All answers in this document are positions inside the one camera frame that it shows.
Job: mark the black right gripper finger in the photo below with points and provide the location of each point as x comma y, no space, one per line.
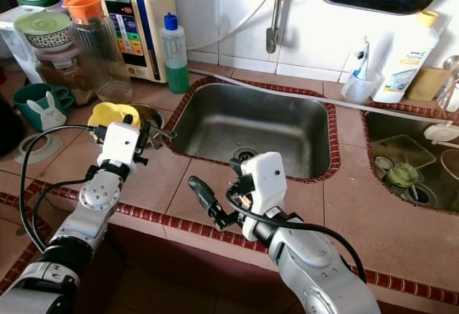
237,168
208,196

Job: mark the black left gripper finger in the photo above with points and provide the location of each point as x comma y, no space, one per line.
145,125
128,118

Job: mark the steel bowl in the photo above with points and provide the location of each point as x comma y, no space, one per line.
154,117

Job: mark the yellow plastic bowl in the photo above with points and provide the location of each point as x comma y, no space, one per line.
107,113

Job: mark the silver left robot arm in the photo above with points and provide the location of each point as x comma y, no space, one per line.
100,196

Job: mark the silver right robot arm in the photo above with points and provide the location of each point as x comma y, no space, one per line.
315,264

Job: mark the large steel sink basin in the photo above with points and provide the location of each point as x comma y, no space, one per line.
258,120

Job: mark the green dish soap bottle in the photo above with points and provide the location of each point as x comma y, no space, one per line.
176,74

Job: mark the clear pitcher orange lid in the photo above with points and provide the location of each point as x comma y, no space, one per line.
104,56

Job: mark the glass jar brown contents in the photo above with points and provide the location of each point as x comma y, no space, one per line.
61,77

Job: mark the teal rabbit mug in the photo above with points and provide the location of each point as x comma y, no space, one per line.
29,102

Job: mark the black appliance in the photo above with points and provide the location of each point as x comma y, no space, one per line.
8,131

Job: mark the patterned bowl green lid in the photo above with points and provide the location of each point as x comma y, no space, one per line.
43,24

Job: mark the white plastic container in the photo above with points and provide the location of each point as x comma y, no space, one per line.
14,49

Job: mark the clear toothbrush cup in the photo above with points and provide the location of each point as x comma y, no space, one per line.
358,92

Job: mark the small steel sink basin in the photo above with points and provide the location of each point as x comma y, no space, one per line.
387,131

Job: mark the toothbrush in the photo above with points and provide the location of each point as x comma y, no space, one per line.
366,56

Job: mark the white detergent bottle yellow cap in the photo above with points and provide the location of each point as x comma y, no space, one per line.
405,59

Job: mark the yellow sponge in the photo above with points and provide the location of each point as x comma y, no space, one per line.
430,84

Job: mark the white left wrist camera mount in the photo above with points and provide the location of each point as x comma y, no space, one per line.
120,142

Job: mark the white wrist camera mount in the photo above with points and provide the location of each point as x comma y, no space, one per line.
120,142
265,178

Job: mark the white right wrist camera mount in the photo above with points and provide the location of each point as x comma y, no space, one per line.
265,178

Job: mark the wall tap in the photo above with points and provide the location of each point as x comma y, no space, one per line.
272,34

